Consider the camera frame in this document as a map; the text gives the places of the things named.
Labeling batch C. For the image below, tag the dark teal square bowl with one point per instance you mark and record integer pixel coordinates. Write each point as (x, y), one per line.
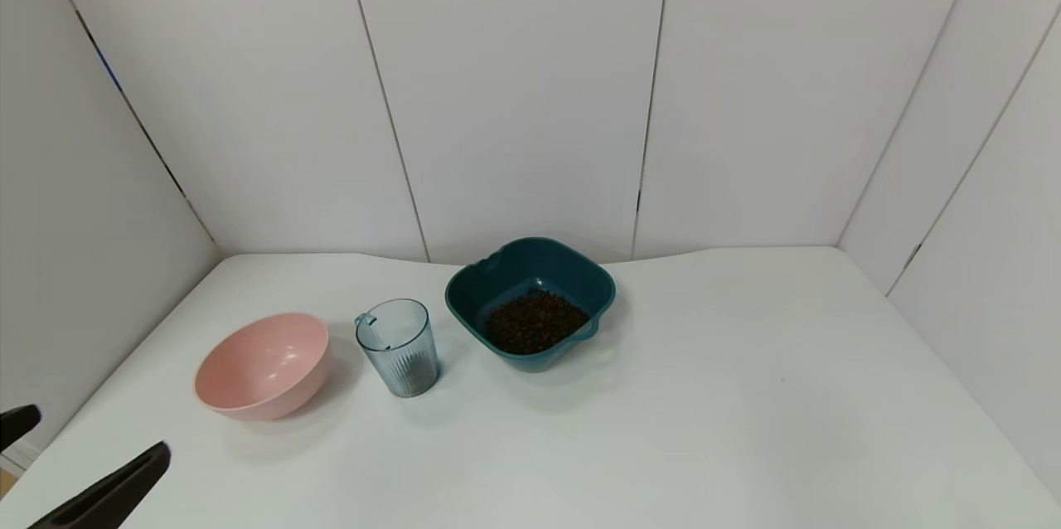
(497, 280)

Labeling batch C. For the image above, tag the pink bowl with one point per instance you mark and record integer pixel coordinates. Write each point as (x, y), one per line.
(261, 367)

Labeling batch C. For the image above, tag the brown solid granules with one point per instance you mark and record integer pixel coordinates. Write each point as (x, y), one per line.
(535, 322)

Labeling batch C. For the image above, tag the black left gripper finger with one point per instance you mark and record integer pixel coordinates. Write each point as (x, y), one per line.
(18, 423)
(116, 492)

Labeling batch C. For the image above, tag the ribbed transparent teal cup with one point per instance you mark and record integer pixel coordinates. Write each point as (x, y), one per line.
(402, 355)

